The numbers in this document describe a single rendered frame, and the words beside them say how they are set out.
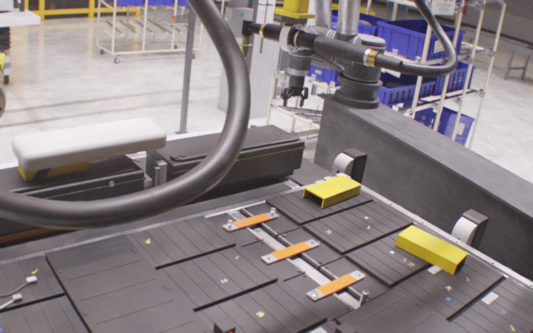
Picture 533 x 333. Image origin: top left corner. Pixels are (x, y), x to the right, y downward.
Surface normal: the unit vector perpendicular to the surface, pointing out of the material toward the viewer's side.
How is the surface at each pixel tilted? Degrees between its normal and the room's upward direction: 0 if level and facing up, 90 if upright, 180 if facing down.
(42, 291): 0
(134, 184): 90
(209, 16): 72
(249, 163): 90
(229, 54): 59
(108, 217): 80
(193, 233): 0
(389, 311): 0
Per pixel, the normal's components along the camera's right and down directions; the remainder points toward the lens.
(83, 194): 0.60, 0.39
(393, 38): -0.77, 0.25
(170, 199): 0.56, 0.12
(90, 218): 0.21, 0.27
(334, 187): 0.11, -0.91
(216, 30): -0.24, 0.04
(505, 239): -0.88, 0.10
